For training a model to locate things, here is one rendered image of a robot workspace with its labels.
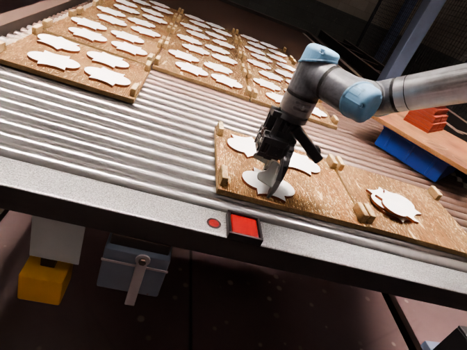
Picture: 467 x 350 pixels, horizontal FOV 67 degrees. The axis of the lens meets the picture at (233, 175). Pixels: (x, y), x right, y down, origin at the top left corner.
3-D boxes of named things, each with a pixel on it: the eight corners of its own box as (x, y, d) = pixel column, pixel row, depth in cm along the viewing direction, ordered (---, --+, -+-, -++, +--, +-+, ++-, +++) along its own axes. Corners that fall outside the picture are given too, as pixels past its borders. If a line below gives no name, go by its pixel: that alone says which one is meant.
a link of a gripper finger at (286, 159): (270, 178, 87) (281, 144, 87) (277, 180, 88) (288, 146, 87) (276, 180, 83) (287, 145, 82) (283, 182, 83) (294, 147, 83)
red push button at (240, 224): (256, 242, 75) (259, 237, 74) (230, 236, 74) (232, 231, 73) (254, 223, 80) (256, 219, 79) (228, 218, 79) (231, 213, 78)
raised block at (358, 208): (365, 223, 93) (370, 216, 92) (358, 222, 93) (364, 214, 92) (356, 210, 98) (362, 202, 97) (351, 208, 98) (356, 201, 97)
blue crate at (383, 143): (454, 173, 166) (468, 155, 161) (436, 184, 144) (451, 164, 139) (397, 138, 182) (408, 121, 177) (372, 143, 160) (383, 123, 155)
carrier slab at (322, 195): (363, 231, 93) (367, 226, 93) (215, 194, 84) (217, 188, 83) (326, 163, 123) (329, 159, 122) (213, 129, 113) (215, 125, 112)
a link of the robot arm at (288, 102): (313, 95, 84) (321, 108, 77) (304, 112, 86) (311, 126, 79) (283, 85, 82) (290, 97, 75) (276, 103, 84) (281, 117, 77)
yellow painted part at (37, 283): (59, 306, 80) (70, 230, 68) (16, 298, 78) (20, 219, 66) (71, 278, 86) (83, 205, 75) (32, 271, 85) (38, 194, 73)
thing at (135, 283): (153, 312, 80) (174, 257, 72) (90, 301, 77) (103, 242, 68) (160, 273, 90) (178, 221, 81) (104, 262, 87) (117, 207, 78)
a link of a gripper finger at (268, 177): (249, 192, 86) (260, 156, 86) (272, 198, 88) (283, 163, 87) (252, 194, 83) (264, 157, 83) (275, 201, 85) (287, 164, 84)
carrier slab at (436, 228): (486, 263, 102) (490, 259, 102) (363, 230, 94) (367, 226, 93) (426, 193, 132) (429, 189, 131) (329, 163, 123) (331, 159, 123)
